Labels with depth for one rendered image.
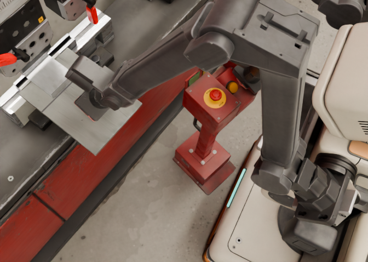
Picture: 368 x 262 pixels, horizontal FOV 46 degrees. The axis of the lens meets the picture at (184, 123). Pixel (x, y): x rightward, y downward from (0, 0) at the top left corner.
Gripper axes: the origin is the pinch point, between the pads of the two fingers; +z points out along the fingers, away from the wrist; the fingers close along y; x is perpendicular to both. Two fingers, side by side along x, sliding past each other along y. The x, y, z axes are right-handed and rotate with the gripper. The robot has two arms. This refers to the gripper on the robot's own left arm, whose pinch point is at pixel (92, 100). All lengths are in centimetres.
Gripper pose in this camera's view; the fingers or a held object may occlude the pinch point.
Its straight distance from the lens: 111.2
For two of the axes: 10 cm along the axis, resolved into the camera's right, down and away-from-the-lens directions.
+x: 6.7, 6.9, 2.9
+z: -4.3, 0.3, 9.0
